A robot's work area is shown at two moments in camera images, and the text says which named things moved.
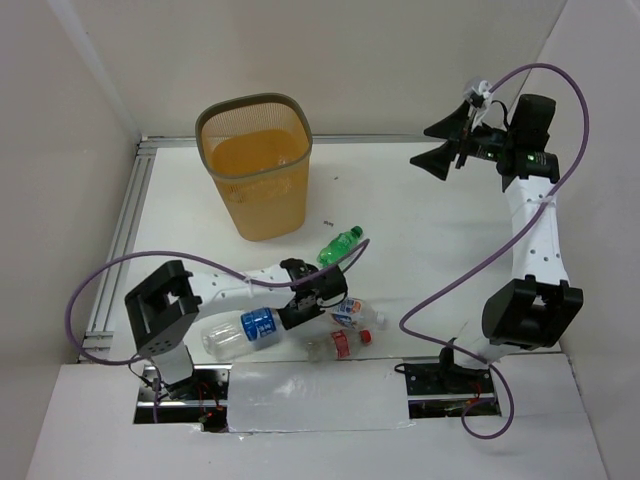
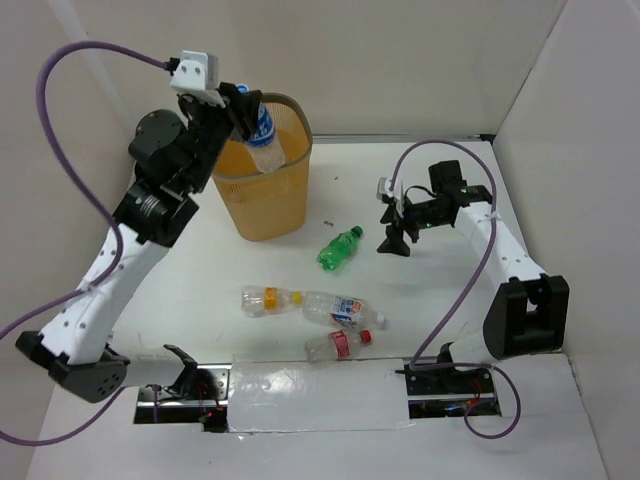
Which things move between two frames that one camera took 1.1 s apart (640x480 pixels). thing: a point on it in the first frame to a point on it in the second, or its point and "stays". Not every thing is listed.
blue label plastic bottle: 245,333 to 263,144
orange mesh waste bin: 258,147 stays
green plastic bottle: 337,248 stays
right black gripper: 437,160 to 395,243
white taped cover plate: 357,394 stays
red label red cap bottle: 336,345 stays
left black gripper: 304,303 to 232,107
